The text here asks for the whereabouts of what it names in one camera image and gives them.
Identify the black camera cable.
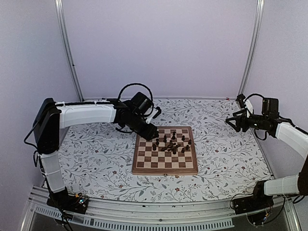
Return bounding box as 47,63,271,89
117,83,154,106
245,93,265,106

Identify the front aluminium rail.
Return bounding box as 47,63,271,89
21,186,302,231

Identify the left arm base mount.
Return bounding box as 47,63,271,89
47,188,89,214

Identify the right black camera cable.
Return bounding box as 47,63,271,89
245,93,265,106

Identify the left aluminium frame post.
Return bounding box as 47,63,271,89
54,0,84,102

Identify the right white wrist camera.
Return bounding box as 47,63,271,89
236,94,253,114

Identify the fallen brown chess piece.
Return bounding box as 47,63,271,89
166,143,180,148

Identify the aluminium frame post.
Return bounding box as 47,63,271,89
238,0,265,95
54,0,84,102

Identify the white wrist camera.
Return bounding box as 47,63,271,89
236,94,253,114
145,106,162,124

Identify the right aluminium frame post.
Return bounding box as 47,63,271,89
238,0,265,95

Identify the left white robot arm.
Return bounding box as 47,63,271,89
24,92,162,209

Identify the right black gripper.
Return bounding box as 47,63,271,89
226,109,268,133

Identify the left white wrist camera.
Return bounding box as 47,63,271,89
145,106,162,124

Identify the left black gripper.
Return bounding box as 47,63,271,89
128,114,158,141

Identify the left black camera cable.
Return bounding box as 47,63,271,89
117,83,154,106

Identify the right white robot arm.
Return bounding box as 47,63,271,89
225,94,308,210

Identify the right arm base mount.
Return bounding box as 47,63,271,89
230,180,274,226

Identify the floral patterned table mat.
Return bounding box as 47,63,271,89
59,99,272,203

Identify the fallen dark chess piece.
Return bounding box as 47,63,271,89
160,147,173,152

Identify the wooden chess board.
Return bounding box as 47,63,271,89
132,126,198,176

